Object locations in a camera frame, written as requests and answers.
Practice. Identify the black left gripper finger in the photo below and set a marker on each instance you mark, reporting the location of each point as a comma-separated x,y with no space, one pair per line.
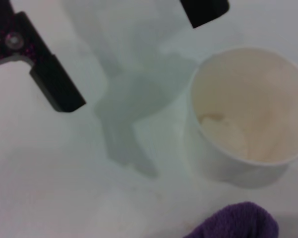
205,11
57,86

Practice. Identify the white paper cup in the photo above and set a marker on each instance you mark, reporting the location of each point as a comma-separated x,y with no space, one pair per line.
250,111

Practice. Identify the purple blue rag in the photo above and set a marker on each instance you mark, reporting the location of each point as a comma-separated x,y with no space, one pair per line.
238,223

